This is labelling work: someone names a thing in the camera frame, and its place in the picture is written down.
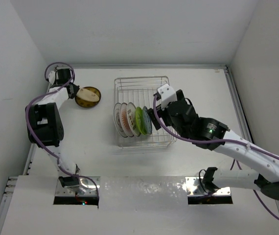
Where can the metal wire dish rack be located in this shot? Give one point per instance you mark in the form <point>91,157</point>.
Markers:
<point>140,91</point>

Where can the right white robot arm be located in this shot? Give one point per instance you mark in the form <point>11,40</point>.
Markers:
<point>213,135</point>

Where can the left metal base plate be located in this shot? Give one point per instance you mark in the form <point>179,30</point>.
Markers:
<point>80,187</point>

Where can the white plate colourful print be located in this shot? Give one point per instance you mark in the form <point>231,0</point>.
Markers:
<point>131,109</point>

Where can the dark grey blue plate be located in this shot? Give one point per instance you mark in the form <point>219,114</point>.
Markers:
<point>147,121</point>

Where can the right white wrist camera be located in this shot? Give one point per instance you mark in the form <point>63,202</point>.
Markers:
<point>166,94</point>

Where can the green plate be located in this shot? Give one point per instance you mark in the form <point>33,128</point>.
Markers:
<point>139,121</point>

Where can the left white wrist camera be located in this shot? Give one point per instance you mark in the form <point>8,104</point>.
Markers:
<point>52,76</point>

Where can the white plate orange flower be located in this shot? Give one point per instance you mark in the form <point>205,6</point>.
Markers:
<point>124,120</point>

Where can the yellow gold patterned plate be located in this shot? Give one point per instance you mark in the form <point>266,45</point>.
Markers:
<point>86,104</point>

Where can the beige cream plate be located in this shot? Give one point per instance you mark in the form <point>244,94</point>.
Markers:
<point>87,95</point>

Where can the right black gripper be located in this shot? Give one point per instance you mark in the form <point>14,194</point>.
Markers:
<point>151,115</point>

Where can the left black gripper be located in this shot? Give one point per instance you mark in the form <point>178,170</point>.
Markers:
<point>75,88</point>

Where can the metal base plate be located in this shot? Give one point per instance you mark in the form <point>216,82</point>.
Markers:
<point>80,187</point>
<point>194,189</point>

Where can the aluminium table frame rail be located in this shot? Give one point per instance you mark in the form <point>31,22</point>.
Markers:
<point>142,191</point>

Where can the white plate dark pattern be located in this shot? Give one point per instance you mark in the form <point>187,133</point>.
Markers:
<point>117,122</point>

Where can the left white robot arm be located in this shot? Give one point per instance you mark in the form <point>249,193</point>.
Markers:
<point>45,128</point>

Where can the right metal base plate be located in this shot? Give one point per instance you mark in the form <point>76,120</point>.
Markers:
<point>194,189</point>

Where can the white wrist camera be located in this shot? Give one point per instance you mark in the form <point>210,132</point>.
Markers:
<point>52,76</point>
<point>166,94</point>

